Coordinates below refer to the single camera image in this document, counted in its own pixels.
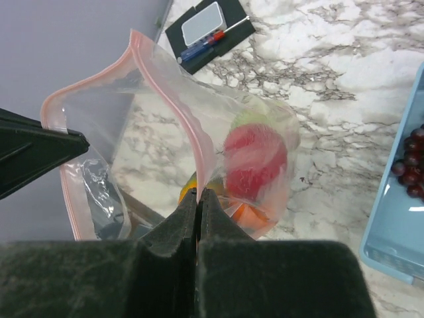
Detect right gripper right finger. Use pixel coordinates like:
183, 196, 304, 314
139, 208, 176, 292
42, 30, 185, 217
197, 189, 376, 317

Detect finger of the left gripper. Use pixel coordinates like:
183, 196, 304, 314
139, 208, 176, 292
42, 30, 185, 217
0, 109, 89, 199

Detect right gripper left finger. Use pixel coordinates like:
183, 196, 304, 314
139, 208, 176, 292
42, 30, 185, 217
1, 189, 197, 317

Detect green orange toy mango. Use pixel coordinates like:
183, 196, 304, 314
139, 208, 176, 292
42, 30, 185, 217
178, 171, 226, 206

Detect red toy tomato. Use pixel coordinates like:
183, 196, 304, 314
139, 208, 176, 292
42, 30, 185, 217
223, 123, 288, 201

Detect clear pink zip top bag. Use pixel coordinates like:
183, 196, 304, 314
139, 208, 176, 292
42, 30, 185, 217
40, 42, 297, 240

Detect green toy cabbage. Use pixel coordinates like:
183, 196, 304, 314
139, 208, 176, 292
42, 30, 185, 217
230, 103, 301, 150

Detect dark red toy grapes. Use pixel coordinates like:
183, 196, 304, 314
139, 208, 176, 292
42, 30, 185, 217
390, 125, 423, 201

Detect orange toy pumpkin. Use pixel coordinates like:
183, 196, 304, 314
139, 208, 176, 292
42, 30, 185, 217
225, 199, 270, 231

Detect light blue plastic basket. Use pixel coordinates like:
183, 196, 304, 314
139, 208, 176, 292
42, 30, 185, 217
359, 66, 423, 287

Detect white small router box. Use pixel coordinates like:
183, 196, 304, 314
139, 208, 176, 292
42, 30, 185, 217
182, 1, 227, 47

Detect blue red screwdriver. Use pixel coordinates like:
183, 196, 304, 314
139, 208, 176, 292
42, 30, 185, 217
177, 16, 250, 64

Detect black foam pad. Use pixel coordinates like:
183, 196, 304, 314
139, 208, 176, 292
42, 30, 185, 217
166, 0, 255, 75

